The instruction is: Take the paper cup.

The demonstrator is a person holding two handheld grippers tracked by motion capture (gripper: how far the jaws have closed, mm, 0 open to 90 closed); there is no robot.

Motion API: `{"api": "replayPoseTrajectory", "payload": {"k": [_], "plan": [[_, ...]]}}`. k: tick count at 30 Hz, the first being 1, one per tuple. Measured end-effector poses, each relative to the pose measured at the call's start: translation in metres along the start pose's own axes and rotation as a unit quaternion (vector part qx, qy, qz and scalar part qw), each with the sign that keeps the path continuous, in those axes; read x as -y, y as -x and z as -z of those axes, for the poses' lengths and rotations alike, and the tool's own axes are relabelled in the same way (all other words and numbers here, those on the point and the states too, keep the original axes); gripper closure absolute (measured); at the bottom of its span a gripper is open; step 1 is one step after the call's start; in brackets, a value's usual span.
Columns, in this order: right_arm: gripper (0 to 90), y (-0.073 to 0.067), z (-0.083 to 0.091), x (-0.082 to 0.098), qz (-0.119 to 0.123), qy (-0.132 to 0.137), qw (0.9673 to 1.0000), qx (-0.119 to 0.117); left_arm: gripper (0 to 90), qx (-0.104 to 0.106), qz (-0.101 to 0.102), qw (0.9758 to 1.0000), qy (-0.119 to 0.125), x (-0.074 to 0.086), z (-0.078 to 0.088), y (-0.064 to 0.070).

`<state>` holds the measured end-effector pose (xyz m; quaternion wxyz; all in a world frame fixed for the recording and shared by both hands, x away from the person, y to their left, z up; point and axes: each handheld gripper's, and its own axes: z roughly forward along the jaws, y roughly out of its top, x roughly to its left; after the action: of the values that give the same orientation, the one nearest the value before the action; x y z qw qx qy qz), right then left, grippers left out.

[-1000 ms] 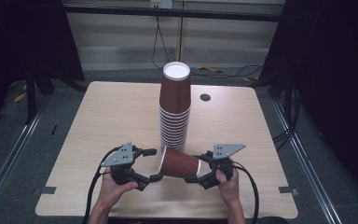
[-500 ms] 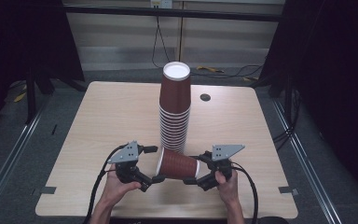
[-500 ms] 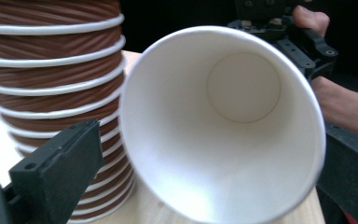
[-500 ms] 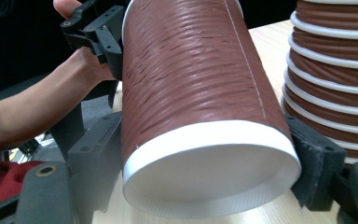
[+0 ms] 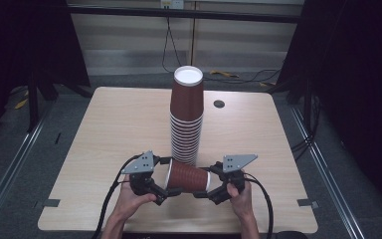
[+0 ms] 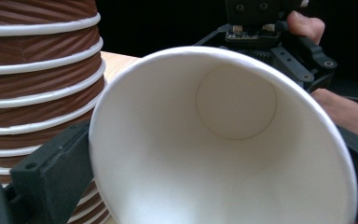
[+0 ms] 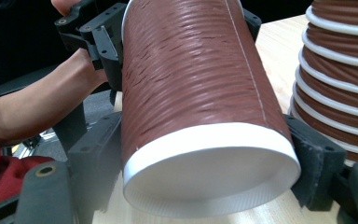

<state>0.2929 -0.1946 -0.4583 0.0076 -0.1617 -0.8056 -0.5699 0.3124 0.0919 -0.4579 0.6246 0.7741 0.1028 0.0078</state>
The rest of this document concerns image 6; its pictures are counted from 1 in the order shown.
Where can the white paper cup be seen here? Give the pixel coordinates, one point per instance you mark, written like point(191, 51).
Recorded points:
point(199, 161)

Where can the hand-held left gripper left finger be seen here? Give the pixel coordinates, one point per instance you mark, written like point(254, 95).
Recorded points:
point(49, 174)

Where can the stack of brown paper cups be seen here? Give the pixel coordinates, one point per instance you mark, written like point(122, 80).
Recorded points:
point(37, 46)

